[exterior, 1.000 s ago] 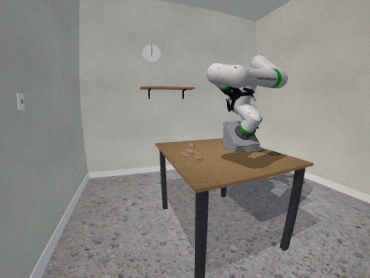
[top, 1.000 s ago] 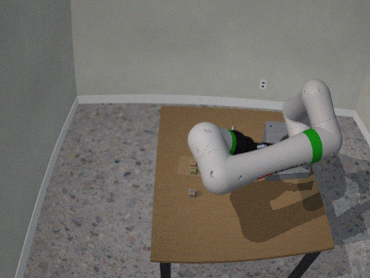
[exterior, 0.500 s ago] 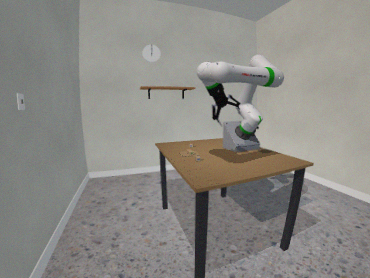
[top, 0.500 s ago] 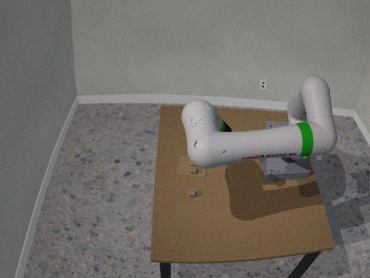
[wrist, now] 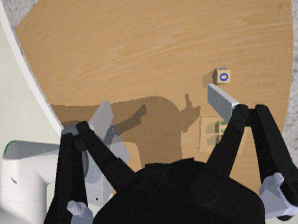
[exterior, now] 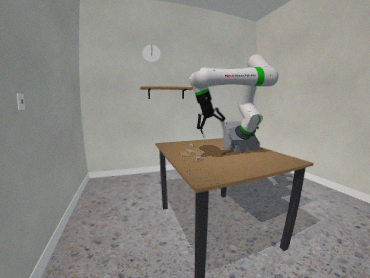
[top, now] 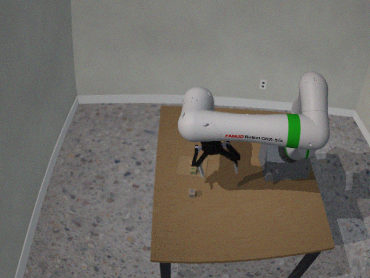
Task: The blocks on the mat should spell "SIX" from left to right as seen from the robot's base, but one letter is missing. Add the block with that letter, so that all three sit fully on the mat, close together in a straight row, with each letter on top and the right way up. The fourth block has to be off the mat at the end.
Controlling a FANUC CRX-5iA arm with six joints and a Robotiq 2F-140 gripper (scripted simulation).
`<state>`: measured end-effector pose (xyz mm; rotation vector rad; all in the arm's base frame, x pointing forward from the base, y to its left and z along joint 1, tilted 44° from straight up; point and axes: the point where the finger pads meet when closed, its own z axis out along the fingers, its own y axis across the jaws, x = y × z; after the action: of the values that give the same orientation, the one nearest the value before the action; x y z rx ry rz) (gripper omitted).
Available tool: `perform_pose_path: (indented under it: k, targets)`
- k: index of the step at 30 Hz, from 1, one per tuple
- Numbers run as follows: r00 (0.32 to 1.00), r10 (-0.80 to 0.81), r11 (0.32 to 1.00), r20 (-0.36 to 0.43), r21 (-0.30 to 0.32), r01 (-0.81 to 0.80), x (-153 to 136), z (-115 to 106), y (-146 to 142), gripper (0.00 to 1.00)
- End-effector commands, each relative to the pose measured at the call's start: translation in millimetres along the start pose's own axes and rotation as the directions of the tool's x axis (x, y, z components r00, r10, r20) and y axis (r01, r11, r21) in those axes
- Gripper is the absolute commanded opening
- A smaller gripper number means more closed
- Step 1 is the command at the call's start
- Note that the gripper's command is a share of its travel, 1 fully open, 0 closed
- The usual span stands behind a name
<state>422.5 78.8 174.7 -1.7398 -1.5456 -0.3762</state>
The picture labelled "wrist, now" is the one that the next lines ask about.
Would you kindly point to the tan square mat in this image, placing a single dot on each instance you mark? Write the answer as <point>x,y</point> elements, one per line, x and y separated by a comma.
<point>209,134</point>

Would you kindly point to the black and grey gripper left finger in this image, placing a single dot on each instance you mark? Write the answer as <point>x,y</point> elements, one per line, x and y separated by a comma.
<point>69,204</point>

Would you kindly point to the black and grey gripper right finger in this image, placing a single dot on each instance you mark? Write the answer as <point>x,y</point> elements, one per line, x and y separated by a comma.
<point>278,173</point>

